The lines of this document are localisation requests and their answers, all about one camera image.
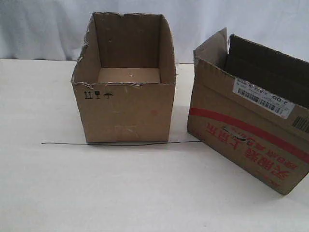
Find red-printed cardboard box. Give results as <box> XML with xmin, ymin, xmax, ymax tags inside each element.
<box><xmin>187</xmin><ymin>29</ymin><xmax>309</xmax><ymax>195</ymax></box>

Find open torn cardboard box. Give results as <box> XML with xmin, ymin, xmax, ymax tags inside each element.
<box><xmin>71</xmin><ymin>12</ymin><xmax>176</xmax><ymax>143</ymax></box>

